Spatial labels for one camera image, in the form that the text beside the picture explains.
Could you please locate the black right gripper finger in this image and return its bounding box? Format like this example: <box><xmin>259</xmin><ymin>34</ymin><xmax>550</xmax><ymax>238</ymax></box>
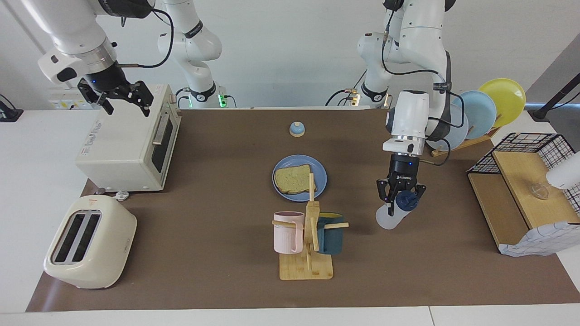
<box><xmin>77</xmin><ymin>80</ymin><xmax>114</xmax><ymax>115</ymax></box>
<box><xmin>119</xmin><ymin>81</ymin><xmax>154</xmax><ymax>117</ymax></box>

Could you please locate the translucent blue-capped seasoning bottle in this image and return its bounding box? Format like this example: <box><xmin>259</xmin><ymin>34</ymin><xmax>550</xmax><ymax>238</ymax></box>
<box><xmin>376</xmin><ymin>190</ymin><xmax>420</xmax><ymax>230</ymax></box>

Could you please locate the toasted bread slice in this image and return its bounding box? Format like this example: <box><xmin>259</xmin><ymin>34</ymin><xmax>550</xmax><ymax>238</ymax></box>
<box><xmin>274</xmin><ymin>164</ymin><xmax>317</xmax><ymax>195</ymax></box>

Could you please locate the grey round plate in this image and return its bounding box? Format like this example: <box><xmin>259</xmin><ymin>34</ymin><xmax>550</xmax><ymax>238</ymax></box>
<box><xmin>426</xmin><ymin>106</ymin><xmax>469</xmax><ymax>151</ymax></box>

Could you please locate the wooden plate rack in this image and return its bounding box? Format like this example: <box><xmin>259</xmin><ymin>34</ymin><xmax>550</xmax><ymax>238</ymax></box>
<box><xmin>430</xmin><ymin>127</ymin><xmax>501</xmax><ymax>157</ymax></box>

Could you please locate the light blue round plate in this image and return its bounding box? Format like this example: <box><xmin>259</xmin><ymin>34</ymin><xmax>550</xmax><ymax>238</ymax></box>
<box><xmin>453</xmin><ymin>91</ymin><xmax>497</xmax><ymax>140</ymax></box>

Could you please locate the yellow round plate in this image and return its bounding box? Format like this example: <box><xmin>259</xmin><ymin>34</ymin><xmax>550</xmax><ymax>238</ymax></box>
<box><xmin>478</xmin><ymin>78</ymin><xmax>526</xmax><ymax>128</ymax></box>

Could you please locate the white toaster oven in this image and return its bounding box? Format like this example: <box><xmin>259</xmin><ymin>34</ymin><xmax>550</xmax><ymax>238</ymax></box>
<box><xmin>75</xmin><ymin>84</ymin><xmax>182</xmax><ymax>192</ymax></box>

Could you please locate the teal mug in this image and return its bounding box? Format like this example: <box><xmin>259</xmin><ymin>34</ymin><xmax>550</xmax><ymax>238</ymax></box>
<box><xmin>316</xmin><ymin>212</ymin><xmax>344</xmax><ymax>255</ymax></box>

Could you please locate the black clamp base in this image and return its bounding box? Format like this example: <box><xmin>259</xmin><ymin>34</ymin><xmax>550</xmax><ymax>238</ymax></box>
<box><xmin>0</xmin><ymin>94</ymin><xmax>24</xmax><ymax>123</ymax></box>

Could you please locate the wooden shelf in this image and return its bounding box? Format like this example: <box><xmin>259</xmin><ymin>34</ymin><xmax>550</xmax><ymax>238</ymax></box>
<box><xmin>468</xmin><ymin>151</ymin><xmax>580</xmax><ymax>254</ymax></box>

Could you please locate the pink ribbed mug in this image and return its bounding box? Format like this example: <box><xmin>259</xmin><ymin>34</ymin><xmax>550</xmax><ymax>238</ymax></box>
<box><xmin>274</xmin><ymin>211</ymin><xmax>305</xmax><ymax>254</ymax></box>

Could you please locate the wooden mug rack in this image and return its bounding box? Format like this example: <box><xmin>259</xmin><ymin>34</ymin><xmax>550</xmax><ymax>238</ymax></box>
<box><xmin>272</xmin><ymin>173</ymin><xmax>349</xmax><ymax>281</ymax></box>

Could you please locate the white checked cloth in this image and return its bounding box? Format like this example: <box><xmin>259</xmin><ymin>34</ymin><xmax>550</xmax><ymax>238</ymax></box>
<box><xmin>500</xmin><ymin>221</ymin><xmax>580</xmax><ymax>258</ymax></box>

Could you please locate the white cylindrical object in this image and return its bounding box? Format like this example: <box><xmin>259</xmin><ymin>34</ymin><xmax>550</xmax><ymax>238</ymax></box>
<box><xmin>546</xmin><ymin>152</ymin><xmax>580</xmax><ymax>190</ymax></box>

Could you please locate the cream two-slot toaster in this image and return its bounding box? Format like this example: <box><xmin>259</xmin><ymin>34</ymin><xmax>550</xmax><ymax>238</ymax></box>
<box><xmin>43</xmin><ymin>195</ymin><xmax>137</xmax><ymax>289</ymax></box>

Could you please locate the brown table mat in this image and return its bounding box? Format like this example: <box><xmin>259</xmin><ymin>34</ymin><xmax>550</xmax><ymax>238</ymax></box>
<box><xmin>26</xmin><ymin>109</ymin><xmax>580</xmax><ymax>312</ymax></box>

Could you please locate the white wall power strip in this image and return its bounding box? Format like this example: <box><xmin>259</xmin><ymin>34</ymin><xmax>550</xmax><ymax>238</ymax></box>
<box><xmin>48</xmin><ymin>87</ymin><xmax>98</xmax><ymax>110</ymax></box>

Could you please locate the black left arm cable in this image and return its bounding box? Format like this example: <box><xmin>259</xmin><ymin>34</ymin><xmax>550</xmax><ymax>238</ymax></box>
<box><xmin>381</xmin><ymin>0</ymin><xmax>454</xmax><ymax>166</ymax></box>

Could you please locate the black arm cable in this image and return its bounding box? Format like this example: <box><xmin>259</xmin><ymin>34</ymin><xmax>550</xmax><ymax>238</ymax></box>
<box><xmin>381</xmin><ymin>0</ymin><xmax>454</xmax><ymax>166</ymax></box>
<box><xmin>113</xmin><ymin>7</ymin><xmax>175</xmax><ymax>69</ymax></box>

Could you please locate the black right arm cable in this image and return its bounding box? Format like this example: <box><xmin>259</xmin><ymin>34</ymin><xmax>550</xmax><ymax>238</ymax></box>
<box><xmin>113</xmin><ymin>7</ymin><xmax>175</xmax><ymax>69</ymax></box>

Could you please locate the black wire basket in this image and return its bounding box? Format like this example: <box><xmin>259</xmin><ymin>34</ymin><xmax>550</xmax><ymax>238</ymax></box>
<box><xmin>467</xmin><ymin>133</ymin><xmax>580</xmax><ymax>213</ymax></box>

